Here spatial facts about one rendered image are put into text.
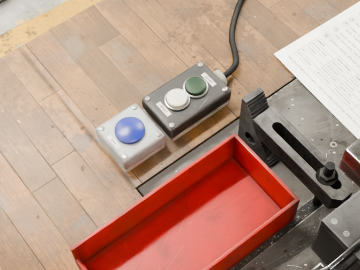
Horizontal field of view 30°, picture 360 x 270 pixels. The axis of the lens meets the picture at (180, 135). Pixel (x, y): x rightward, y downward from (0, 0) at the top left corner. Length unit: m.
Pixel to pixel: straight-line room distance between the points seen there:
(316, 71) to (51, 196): 0.41
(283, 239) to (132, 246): 0.19
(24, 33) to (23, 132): 1.32
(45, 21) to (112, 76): 1.30
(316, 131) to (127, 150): 0.26
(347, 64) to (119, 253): 0.43
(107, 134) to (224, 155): 0.16
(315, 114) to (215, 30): 0.20
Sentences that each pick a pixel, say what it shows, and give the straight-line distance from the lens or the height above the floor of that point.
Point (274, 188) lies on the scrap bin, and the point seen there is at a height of 0.94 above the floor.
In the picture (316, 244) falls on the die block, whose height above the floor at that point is 0.92.
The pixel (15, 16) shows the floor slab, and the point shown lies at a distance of 2.31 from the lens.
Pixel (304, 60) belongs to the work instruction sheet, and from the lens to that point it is 1.00.
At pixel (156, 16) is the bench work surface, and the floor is 0.90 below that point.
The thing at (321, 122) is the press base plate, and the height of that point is 0.90.
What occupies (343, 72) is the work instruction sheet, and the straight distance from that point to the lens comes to 1.00.
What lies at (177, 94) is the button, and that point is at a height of 0.94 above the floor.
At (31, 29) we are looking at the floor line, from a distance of 2.26.
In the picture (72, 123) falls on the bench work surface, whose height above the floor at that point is 0.90.
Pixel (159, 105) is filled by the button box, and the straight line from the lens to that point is 0.91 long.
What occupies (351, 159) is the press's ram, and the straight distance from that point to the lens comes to 0.65.
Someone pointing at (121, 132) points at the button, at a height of 0.94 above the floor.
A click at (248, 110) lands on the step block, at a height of 0.98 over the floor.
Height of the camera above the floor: 1.69
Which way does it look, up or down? 59 degrees down
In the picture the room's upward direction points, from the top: 2 degrees counter-clockwise
